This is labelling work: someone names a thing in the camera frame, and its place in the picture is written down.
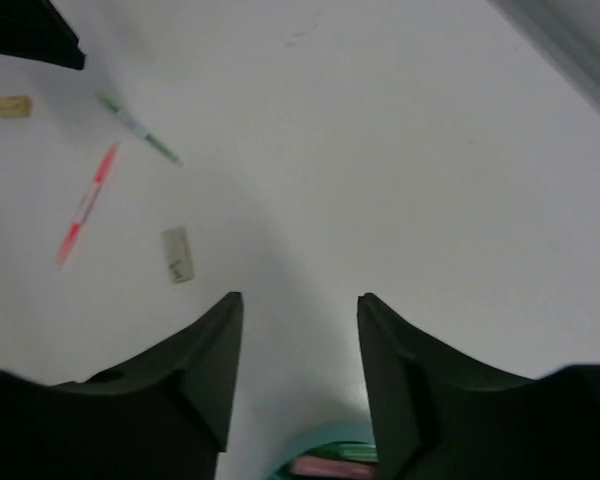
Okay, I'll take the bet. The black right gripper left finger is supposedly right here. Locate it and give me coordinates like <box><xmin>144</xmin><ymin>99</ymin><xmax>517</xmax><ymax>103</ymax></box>
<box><xmin>55</xmin><ymin>292</ymin><xmax>243</xmax><ymax>452</ymax></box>

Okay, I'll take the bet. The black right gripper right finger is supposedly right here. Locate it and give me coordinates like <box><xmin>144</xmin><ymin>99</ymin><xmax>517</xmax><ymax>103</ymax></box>
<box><xmin>357</xmin><ymin>293</ymin><xmax>530</xmax><ymax>479</ymax></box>

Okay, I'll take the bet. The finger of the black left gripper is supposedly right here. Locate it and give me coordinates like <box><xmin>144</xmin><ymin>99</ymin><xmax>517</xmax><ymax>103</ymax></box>
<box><xmin>0</xmin><ymin>0</ymin><xmax>86</xmax><ymax>70</ymax></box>

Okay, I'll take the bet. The grey eraser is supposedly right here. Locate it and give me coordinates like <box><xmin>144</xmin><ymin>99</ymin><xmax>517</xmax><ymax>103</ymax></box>
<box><xmin>161</xmin><ymin>226</ymin><xmax>194</xmax><ymax>284</ymax></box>

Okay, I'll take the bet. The pink highlighter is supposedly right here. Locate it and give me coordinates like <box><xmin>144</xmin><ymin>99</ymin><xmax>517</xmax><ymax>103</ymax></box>
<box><xmin>289</xmin><ymin>456</ymin><xmax>375</xmax><ymax>479</ymax></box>

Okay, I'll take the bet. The small yellow eraser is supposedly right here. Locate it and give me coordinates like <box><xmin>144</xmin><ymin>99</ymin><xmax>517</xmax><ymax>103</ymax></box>
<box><xmin>0</xmin><ymin>96</ymin><xmax>32</xmax><ymax>119</ymax></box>

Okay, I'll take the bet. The teal round organizer container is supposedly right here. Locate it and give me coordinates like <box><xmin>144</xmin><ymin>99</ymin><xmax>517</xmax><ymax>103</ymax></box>
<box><xmin>265</xmin><ymin>422</ymin><xmax>375</xmax><ymax>479</ymax></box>

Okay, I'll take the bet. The green pen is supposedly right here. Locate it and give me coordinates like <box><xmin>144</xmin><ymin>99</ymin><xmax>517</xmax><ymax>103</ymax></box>
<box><xmin>96</xmin><ymin>93</ymin><xmax>183</xmax><ymax>167</ymax></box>

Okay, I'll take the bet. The red pen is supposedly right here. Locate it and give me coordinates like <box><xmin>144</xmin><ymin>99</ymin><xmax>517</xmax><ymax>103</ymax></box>
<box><xmin>56</xmin><ymin>143</ymin><xmax>120</xmax><ymax>267</ymax></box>

